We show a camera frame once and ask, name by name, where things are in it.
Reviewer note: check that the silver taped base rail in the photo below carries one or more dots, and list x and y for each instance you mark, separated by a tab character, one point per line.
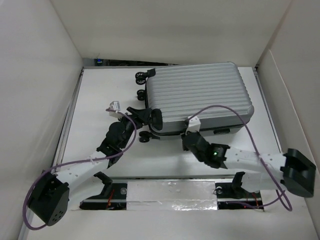
193	194

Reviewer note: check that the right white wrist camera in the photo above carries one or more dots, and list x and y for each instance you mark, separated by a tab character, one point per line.
193	125

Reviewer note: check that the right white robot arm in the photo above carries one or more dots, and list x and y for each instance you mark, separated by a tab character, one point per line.
292	171

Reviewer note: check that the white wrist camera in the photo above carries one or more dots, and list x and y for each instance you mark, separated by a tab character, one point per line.
114	109
193	125

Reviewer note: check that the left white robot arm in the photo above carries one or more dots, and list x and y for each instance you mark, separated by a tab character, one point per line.
49	196

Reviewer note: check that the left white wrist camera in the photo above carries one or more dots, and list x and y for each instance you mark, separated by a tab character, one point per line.
114	109

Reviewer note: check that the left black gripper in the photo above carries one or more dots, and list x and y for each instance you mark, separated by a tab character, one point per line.
144	114

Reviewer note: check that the grey hard-shell suitcase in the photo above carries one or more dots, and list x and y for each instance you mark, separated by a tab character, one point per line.
215	92

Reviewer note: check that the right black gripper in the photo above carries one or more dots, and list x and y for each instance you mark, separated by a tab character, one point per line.
184	147

